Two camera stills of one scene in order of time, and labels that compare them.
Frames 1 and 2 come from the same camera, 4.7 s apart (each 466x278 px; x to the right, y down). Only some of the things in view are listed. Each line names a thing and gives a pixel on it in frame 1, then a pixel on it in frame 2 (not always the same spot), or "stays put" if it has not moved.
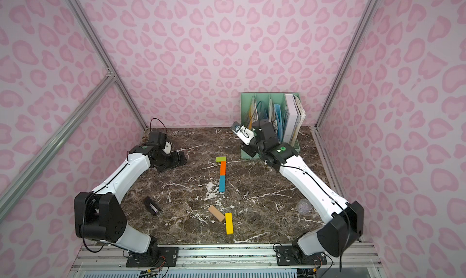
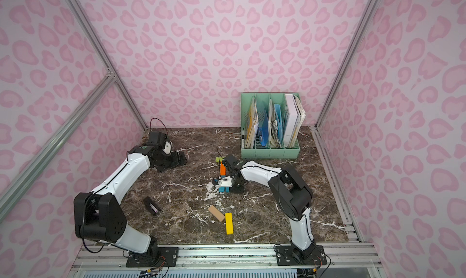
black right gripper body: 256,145 -> 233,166
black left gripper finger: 182,159 stays put
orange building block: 223,167 stays put
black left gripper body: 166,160 stays put
